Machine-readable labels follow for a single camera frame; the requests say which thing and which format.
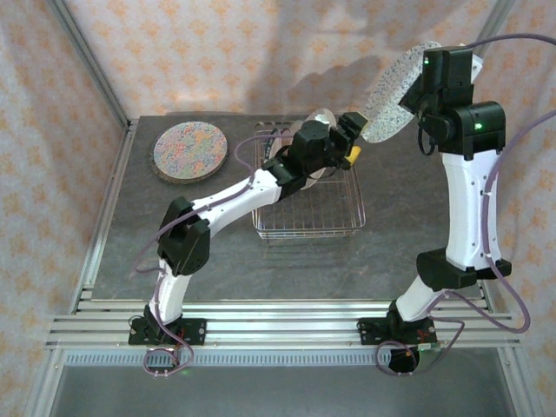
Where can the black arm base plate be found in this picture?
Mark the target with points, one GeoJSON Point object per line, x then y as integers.
{"type": "Point", "coordinates": [193, 332]}
{"type": "Point", "coordinates": [369, 332]}

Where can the blue speckled white plate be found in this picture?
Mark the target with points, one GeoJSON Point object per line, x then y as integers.
{"type": "Point", "coordinates": [391, 100]}

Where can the orange sunburst plate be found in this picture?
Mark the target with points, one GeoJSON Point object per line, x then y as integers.
{"type": "Point", "coordinates": [282, 137]}

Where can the green rim lettered plate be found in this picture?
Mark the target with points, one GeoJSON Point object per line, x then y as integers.
{"type": "Point", "coordinates": [265, 147]}

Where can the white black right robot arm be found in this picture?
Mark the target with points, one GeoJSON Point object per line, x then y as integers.
{"type": "Point", "coordinates": [469, 208]}

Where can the multicolour speckled plate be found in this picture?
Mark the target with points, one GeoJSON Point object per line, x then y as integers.
{"type": "Point", "coordinates": [191, 147]}

